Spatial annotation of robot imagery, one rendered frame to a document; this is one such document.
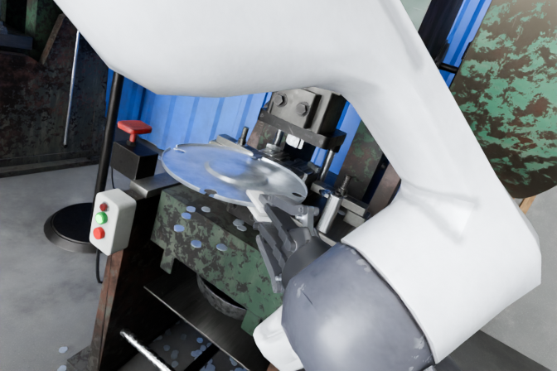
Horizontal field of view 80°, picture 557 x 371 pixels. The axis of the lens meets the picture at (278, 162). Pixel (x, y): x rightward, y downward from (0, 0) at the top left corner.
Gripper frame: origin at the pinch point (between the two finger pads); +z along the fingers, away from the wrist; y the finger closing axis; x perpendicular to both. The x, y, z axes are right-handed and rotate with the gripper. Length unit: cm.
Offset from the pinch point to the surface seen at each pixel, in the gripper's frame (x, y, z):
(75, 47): 45, 4, 171
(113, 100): 23, -8, 106
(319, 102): -17.5, 17.5, 20.1
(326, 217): -21.1, -5.2, 8.6
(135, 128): 17.5, -0.9, 39.2
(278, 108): -10.4, 13.4, 24.6
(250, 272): -8.0, -20.7, 10.5
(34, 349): 33, -76, 50
